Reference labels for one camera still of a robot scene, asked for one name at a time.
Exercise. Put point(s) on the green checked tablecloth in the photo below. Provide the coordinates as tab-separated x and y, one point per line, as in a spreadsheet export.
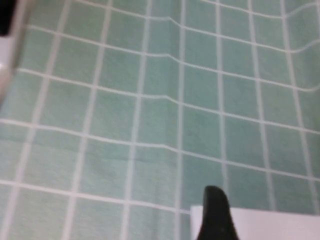
125	100

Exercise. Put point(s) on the white orange ROS book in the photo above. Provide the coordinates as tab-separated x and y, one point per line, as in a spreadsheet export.
5	57

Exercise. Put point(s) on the white robot photo brochure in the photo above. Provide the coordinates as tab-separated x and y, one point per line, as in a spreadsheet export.
275	227

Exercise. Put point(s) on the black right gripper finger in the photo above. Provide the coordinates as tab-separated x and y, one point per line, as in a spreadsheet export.
216	220

